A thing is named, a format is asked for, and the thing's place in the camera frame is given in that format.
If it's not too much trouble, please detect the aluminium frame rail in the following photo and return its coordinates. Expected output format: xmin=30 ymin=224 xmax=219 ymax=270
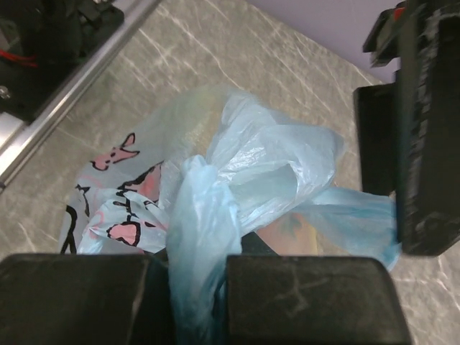
xmin=1 ymin=1 xmax=159 ymax=189

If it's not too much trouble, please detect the light blue plastic bag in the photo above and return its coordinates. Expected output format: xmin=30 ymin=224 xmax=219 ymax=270
xmin=60 ymin=86 xmax=400 ymax=344

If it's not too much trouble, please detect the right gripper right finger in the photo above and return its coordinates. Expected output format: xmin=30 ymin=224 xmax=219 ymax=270
xmin=224 ymin=255 xmax=413 ymax=344

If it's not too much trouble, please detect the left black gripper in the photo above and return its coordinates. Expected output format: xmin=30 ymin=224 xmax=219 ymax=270
xmin=353 ymin=1 xmax=459 ymax=256

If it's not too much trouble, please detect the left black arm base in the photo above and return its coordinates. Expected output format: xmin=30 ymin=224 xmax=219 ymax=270
xmin=1 ymin=1 xmax=124 ymax=122

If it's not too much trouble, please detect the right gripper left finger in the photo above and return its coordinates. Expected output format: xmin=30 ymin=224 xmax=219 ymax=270
xmin=1 ymin=254 xmax=175 ymax=344

